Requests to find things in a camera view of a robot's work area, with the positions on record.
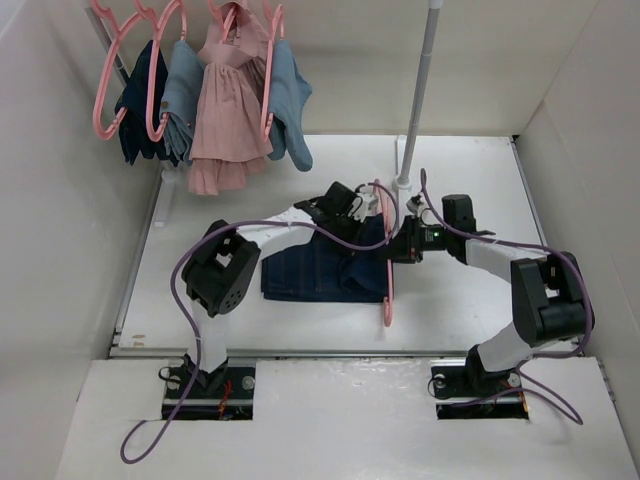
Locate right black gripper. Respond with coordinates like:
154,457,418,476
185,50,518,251
376,214,453,264

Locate dark blue jeans trousers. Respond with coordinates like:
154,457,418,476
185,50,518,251
261,233,389,304

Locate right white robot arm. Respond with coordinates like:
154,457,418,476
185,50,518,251
380,194,594,399

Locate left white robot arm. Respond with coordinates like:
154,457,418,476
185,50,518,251
170,182,379,397

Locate pink hanger with light jeans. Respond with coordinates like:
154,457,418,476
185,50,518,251
260,1,285,141

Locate pink hanger with dress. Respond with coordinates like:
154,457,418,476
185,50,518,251
206,1,252,48

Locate right white rack foot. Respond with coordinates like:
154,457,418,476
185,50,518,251
392,135,415,199

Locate pink hanging dress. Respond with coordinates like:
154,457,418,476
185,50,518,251
188,7,272,196

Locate light blue hanging jeans right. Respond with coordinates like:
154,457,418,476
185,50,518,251
267,40,313,172

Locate light blue hanging jeans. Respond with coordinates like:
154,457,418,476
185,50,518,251
159,40,205,165
267,40,313,172

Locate right grey rack pole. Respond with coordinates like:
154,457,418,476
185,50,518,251
397,0,445,184

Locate grey rack pole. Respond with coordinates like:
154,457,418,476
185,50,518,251
84,0,130,87
397,0,445,184

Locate light blue hanging jeans left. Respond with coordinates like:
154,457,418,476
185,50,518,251
159,40,205,165

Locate left grey rack pole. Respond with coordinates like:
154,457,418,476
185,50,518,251
84,0,130,87

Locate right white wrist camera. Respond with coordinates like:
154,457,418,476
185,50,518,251
406,194,429,217

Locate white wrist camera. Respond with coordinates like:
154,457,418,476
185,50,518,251
406,194,429,217
348,185,380,223

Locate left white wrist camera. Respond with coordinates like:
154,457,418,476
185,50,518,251
348,185,380,223

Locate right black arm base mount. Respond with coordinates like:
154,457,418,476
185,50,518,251
428,364,529,420

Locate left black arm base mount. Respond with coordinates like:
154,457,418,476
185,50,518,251
158,362,256,421

